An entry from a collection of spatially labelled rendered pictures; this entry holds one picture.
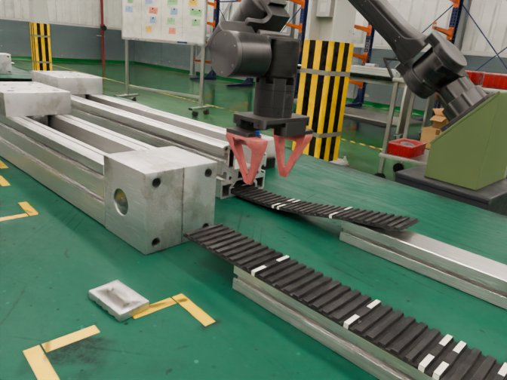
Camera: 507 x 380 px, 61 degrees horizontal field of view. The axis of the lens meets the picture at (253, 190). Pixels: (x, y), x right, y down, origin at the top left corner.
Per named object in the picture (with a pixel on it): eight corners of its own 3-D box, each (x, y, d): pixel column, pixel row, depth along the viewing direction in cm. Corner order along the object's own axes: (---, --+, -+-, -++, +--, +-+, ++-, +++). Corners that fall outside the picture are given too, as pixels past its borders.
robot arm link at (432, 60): (474, 81, 90) (452, 99, 94) (445, 45, 93) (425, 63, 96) (455, 81, 84) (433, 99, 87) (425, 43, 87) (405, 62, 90)
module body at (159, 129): (263, 188, 74) (268, 139, 71) (219, 199, 67) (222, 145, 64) (63, 113, 125) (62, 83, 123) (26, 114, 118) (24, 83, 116)
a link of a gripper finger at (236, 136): (221, 180, 64) (225, 117, 61) (255, 173, 69) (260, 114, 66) (253, 193, 60) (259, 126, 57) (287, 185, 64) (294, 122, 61)
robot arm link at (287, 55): (309, 34, 59) (279, 32, 63) (274, 30, 55) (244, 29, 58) (303, 85, 61) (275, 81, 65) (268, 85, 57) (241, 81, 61)
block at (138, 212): (227, 228, 56) (231, 158, 53) (145, 255, 48) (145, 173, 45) (185, 208, 62) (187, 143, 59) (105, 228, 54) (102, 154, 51)
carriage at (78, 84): (102, 105, 109) (102, 77, 107) (59, 106, 101) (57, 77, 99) (75, 96, 119) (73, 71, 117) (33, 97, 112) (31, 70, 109)
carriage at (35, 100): (72, 128, 80) (70, 91, 77) (7, 133, 72) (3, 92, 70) (38, 114, 90) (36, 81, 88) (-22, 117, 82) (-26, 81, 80)
